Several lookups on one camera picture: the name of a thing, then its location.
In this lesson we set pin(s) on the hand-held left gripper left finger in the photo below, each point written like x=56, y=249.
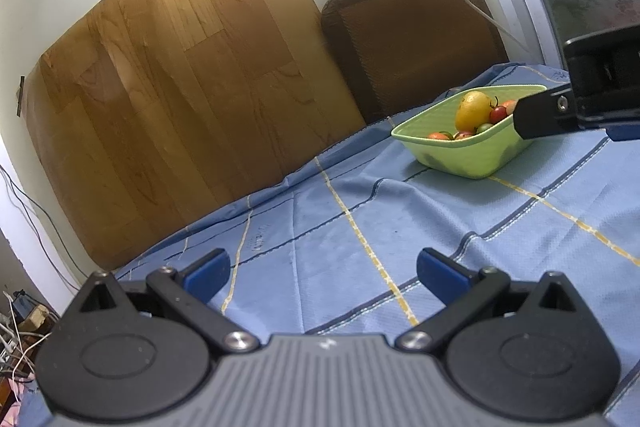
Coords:
x=207, y=272

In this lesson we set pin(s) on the brown cushion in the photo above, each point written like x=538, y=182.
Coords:
x=410, y=42

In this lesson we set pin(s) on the blue striped bed sheet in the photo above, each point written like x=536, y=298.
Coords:
x=400, y=247

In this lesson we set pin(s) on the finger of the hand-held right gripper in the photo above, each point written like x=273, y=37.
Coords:
x=542, y=114
x=625, y=135

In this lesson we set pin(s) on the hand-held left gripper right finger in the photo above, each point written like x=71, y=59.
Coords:
x=442, y=274

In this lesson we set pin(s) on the green round fruit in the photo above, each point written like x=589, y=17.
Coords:
x=483, y=128

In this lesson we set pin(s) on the wooden board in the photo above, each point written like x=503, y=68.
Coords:
x=175, y=97

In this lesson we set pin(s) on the light green plastic basin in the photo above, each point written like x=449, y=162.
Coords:
x=465, y=157

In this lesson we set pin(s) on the yellow lemon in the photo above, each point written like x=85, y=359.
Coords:
x=472, y=111

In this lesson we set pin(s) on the black tape strip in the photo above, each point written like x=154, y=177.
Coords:
x=20, y=96

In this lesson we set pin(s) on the small red tomato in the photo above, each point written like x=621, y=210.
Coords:
x=464, y=135

